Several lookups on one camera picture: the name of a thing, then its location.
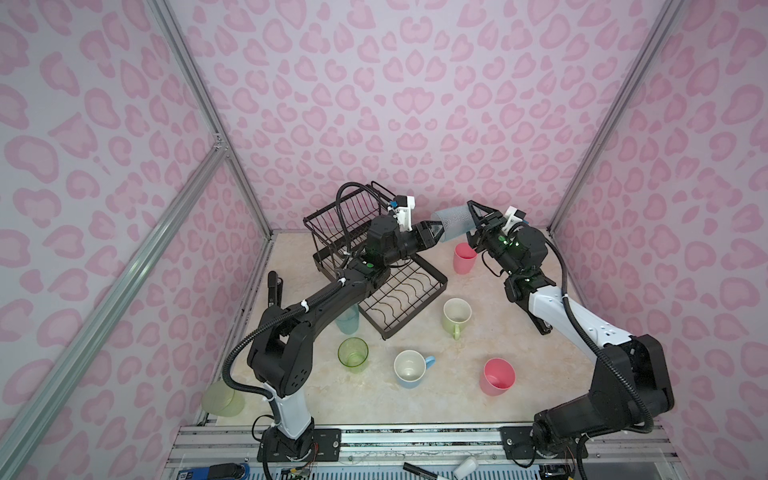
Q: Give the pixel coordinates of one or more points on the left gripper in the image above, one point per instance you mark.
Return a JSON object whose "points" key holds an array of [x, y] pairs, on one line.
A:
{"points": [[427, 241]]}

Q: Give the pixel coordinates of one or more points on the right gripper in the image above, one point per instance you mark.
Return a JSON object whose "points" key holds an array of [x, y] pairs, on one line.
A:
{"points": [[494, 221]]}

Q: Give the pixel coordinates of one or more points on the teal frosted tumbler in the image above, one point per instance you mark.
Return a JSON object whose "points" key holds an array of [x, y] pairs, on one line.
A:
{"points": [[456, 221], [348, 321]]}

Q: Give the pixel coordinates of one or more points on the green transparent cup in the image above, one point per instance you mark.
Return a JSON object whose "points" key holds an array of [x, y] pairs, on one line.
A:
{"points": [[353, 354]]}

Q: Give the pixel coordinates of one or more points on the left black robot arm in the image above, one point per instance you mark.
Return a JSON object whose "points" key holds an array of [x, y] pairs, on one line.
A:
{"points": [[275, 360]]}

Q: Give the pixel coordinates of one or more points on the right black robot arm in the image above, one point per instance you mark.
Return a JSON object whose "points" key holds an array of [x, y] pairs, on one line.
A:
{"points": [[630, 384]]}

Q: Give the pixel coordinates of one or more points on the pink cup at back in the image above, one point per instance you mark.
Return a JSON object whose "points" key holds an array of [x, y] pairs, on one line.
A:
{"points": [[464, 258]]}

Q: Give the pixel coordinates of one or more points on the pink cup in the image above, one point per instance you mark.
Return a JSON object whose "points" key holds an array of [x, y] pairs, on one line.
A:
{"points": [[464, 258], [497, 377]]}

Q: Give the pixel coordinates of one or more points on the light green mug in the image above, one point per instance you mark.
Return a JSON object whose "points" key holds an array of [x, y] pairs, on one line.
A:
{"points": [[456, 314]]}

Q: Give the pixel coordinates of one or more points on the black stapler right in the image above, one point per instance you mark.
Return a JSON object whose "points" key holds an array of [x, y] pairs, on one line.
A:
{"points": [[542, 326]]}

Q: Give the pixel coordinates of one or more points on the black stapler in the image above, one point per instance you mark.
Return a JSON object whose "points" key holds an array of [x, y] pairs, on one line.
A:
{"points": [[542, 326], [274, 289]]}

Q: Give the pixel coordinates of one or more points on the blue mug white inside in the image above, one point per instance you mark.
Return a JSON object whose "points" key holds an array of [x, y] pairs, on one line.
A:
{"points": [[410, 368]]}

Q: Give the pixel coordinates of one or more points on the pink cup near front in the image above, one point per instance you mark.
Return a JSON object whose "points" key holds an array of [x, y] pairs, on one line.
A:
{"points": [[497, 377]]}

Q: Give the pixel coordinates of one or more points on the black stapler left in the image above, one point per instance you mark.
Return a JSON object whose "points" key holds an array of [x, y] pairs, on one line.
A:
{"points": [[274, 289]]}

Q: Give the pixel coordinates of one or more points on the black marker pen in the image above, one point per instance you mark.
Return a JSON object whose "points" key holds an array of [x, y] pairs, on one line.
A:
{"points": [[420, 472]]}

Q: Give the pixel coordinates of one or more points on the white small bottle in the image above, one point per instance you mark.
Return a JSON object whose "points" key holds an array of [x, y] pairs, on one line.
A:
{"points": [[468, 466]]}

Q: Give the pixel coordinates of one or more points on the blue black tool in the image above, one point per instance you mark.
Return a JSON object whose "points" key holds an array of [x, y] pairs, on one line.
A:
{"points": [[224, 471]]}

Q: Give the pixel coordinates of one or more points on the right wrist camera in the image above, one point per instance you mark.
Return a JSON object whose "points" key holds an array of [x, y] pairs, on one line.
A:
{"points": [[513, 217]]}

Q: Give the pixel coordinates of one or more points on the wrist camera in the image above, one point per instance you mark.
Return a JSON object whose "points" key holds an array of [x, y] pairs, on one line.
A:
{"points": [[513, 217], [401, 208]]}

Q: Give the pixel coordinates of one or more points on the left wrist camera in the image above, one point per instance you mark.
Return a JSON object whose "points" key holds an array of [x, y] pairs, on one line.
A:
{"points": [[401, 208]]}

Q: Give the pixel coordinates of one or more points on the black wire dish rack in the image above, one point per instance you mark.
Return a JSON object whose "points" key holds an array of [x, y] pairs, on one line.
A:
{"points": [[394, 293]]}

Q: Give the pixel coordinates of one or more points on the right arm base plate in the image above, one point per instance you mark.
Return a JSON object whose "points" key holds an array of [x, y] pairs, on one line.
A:
{"points": [[518, 445]]}

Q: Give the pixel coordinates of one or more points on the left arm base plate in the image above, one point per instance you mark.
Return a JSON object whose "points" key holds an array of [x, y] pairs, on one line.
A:
{"points": [[315, 444]]}

